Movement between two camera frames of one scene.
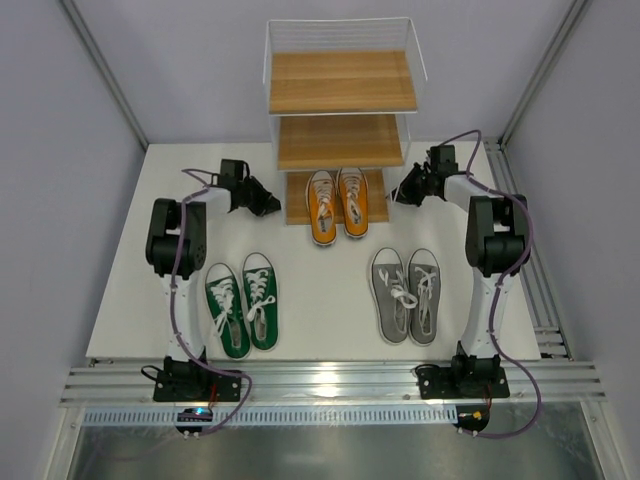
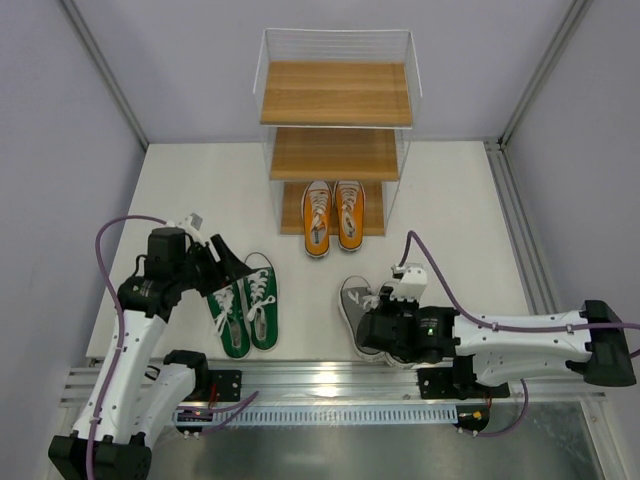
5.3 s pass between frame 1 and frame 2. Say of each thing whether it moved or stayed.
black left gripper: moved
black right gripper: moved
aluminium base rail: stayed
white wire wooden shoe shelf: moved
